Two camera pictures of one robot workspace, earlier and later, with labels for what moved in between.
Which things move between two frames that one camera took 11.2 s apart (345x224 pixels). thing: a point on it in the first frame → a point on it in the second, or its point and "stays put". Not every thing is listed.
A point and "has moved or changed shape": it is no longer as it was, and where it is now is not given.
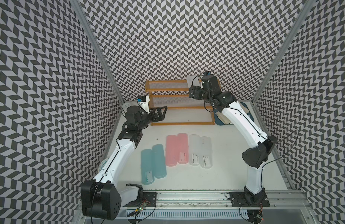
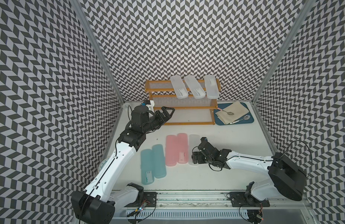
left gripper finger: x=159 y=111 → x=167 y=115
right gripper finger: x=195 y=92 → x=198 y=156
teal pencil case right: x=160 y=169 stays put
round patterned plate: x=102 y=164 stays put
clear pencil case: x=194 y=150 stays put
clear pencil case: x=193 y=80 stays put
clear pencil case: x=206 y=152 has moved or changed shape
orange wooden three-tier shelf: x=181 y=109 stays put
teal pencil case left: x=148 y=176 stays put
